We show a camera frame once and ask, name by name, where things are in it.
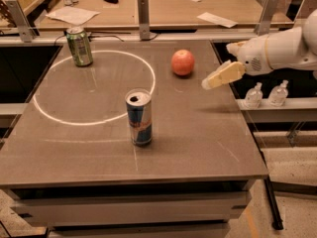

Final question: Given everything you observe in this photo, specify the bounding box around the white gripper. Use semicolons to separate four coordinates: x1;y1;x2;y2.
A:
201;35;272;90

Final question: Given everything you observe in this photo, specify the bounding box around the centre metal bracket post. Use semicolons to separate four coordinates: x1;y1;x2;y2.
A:
137;0;151;41

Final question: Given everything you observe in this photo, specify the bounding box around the clear bottle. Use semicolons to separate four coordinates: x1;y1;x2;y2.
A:
244;82;263;108
268;80;288;107

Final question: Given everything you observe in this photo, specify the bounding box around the clear bottle right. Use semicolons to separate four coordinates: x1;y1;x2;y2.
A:
268;80;288;107

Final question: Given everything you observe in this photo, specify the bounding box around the green soda can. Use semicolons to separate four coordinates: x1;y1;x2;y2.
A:
66;26;93;66

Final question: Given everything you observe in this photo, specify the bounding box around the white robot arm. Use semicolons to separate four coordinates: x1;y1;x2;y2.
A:
201;10;317;90

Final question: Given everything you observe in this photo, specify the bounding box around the white paper sheet left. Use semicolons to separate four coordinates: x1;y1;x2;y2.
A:
47;6;98;25

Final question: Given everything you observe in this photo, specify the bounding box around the white table drawer base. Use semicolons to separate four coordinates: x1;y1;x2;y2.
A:
5;181;251;238

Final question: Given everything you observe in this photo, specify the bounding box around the red apple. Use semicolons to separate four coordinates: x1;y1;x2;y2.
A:
171;50;195;76

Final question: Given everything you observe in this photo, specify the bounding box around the black cable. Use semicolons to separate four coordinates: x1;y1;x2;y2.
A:
53;30;159;47

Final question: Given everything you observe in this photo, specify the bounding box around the right metal bracket post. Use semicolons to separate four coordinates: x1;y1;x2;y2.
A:
255;0;279;36

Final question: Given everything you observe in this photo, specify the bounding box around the blue silver energy drink can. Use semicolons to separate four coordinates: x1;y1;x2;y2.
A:
125;88;152;146

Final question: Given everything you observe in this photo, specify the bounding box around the left metal bracket post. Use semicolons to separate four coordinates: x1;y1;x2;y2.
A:
5;0;36;43

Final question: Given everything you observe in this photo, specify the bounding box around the metal bracket post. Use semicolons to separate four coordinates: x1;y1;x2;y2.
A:
5;0;36;43
137;0;151;41
255;0;279;36

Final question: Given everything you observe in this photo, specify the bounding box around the clear bottle left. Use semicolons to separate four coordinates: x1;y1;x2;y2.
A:
244;82;263;108

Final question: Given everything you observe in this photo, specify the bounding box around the white paper sheet right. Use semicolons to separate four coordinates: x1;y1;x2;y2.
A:
197;12;237;28

